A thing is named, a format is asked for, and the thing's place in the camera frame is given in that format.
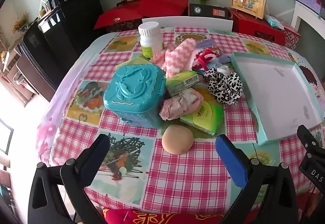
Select black cardboard box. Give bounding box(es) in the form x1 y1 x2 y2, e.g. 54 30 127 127
188 3 230 20

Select purple snack packet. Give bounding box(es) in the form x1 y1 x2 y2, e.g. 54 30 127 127
195 39 219 53

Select leopard print scrunchie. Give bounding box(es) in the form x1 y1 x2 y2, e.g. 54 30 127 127
203 67 244 105

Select small green tissue packet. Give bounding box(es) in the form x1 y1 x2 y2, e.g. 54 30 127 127
166 71 200 97

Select blue face mask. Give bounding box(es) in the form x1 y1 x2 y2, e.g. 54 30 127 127
211 55 231 69

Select white chair back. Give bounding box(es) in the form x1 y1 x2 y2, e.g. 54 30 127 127
142 16 233 33

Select blue wet wipes pack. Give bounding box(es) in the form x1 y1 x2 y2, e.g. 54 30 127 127
265 14 286 29

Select red patterned cloth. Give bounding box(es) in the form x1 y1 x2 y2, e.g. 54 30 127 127
102 207 229 224

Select white teal-edged box tray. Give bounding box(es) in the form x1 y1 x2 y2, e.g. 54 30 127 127
231 52 325 146

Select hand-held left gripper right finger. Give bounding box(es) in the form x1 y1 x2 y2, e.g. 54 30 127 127
215 134 299 224

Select pink white fuzzy sock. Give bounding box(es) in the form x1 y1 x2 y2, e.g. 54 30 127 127
151 38 197 78

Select yellow flowers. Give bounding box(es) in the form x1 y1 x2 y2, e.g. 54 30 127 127
11 12 31 33

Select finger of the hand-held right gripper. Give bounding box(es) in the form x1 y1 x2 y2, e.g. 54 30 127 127
297 124 317 150

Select red hair tie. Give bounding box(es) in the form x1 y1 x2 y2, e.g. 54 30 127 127
192 47 219 71

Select beige round bun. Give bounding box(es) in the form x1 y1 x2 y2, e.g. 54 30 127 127
162 124 194 155

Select pink cloth doll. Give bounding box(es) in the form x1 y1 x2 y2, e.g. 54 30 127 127
159 88 204 121

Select green tissue pack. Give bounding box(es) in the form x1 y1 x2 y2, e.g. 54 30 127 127
180 100 224 135

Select white shelf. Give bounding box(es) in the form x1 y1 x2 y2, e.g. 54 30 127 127
291 0 325 36

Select red carton with handle slot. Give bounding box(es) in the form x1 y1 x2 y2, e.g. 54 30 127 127
229 9 286 45

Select black cabinet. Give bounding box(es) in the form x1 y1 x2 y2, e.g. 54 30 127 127
20 0 103 102

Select large red gift box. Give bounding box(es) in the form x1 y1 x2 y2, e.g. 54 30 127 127
122 0 190 17

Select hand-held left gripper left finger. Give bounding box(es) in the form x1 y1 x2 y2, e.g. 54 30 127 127
28 134 111 224

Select red patterned box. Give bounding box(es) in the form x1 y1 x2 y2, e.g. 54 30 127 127
282 23 301 49

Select teal plastic box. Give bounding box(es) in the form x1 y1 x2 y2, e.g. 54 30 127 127
103 63 168 128

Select pink checked printed tablecloth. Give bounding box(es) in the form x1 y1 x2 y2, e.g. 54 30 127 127
36 26 325 214

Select flat red gift box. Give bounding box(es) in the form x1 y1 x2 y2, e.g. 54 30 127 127
93 5 143 33

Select white pill bottle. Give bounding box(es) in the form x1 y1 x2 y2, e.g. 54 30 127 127
138 21 165 60

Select yellow gift bag with handle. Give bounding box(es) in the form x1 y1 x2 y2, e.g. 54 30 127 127
231 0 267 20

